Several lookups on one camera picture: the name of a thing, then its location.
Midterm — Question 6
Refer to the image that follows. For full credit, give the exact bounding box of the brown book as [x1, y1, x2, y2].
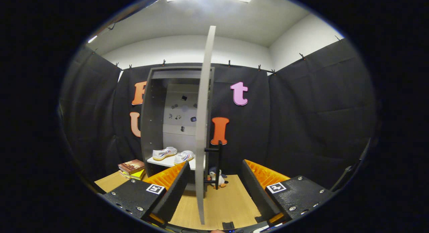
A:
[118, 159, 145, 175]

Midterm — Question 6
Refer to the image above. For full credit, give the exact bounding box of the black door handle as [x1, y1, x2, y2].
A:
[204, 141, 223, 190]

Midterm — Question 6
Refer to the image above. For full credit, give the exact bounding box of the black backdrop cloth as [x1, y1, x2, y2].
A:
[60, 37, 377, 193]

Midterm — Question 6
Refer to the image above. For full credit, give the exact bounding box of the penguin plush toy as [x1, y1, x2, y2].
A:
[208, 167, 229, 188]

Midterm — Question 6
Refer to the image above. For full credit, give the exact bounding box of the dark grey shoe cabinet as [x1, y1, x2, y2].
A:
[140, 66, 215, 197]

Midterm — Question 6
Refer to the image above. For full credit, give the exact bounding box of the dark thin bar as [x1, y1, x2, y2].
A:
[330, 138, 372, 193]

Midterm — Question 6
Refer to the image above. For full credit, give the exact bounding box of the beige shoe cabinet door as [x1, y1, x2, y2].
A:
[195, 25, 217, 225]

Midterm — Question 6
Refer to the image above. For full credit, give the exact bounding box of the yellow book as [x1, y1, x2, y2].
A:
[120, 169, 146, 180]

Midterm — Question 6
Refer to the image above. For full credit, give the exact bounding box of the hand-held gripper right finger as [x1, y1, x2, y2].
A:
[242, 159, 335, 227]

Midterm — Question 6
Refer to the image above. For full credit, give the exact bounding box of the white striped sneaker shoe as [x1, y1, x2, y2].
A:
[152, 147, 178, 161]
[174, 150, 195, 165]

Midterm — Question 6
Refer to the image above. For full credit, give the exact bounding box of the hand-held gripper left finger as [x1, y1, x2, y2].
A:
[103, 161, 191, 227]

